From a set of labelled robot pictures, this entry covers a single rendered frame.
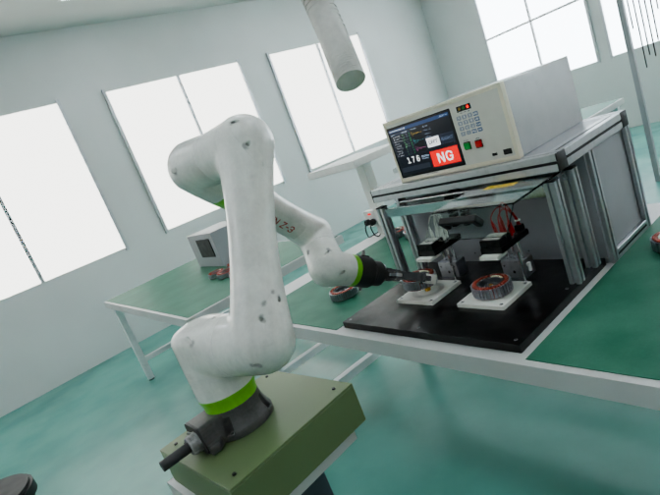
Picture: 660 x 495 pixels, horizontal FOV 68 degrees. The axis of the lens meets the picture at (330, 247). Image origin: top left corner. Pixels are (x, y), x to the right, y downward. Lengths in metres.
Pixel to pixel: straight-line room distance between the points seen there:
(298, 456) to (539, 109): 1.10
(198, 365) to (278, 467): 0.25
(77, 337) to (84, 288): 0.50
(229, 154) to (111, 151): 4.85
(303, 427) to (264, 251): 0.35
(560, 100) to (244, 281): 1.09
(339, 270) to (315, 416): 0.43
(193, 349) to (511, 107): 0.98
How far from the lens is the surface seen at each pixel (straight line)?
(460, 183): 1.48
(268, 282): 0.93
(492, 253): 1.44
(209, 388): 1.06
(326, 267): 1.29
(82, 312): 5.65
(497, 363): 1.20
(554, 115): 1.59
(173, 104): 6.16
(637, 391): 1.07
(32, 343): 5.61
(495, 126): 1.41
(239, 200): 0.97
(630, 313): 1.28
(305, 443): 1.03
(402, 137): 1.60
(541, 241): 1.61
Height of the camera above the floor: 1.35
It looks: 12 degrees down
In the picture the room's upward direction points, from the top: 21 degrees counter-clockwise
